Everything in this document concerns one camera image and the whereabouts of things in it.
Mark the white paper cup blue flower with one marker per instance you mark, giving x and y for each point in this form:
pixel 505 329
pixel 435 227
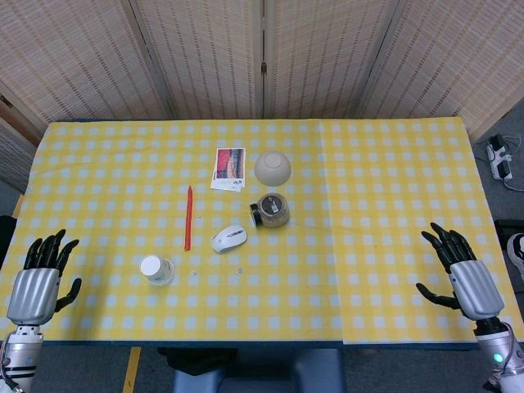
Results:
pixel 170 279
pixel 150 266

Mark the red stick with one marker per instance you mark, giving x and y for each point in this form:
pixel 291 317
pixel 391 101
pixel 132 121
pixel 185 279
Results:
pixel 188 219

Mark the photo card with red picture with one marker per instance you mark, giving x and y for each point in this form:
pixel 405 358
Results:
pixel 230 164

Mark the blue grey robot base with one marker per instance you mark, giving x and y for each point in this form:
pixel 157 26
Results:
pixel 262 372

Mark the yellow checkered tablecloth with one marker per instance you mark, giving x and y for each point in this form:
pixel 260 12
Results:
pixel 123 196
pixel 389 196

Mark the beige upturned bowl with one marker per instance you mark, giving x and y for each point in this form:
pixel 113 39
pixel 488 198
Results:
pixel 272 167

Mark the black and white shoe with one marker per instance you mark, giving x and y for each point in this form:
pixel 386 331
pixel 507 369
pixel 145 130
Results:
pixel 516 256

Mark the metal screen hinge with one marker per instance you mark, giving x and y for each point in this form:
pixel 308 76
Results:
pixel 264 68

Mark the white computer mouse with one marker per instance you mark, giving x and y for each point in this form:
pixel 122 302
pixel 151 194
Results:
pixel 227 238

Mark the black and silver left hand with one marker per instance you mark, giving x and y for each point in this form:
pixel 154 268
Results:
pixel 32 290

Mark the woven folding screen panel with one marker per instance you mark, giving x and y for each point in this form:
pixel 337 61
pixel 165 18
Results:
pixel 204 53
pixel 327 53
pixel 73 53
pixel 462 57
pixel 12 159

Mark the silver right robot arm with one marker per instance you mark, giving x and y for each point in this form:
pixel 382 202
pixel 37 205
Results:
pixel 501 360

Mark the white power strip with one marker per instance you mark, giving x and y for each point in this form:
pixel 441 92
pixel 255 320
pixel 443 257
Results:
pixel 499 157

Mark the black and silver right hand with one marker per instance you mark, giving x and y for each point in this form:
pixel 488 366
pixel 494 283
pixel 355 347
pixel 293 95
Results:
pixel 477 288

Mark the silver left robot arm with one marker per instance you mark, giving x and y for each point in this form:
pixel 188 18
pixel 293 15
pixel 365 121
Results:
pixel 20 356

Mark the yellow floor tape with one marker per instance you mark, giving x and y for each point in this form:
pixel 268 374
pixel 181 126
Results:
pixel 132 370

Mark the glass jar with black lid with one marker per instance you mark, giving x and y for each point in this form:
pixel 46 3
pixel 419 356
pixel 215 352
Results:
pixel 272 210

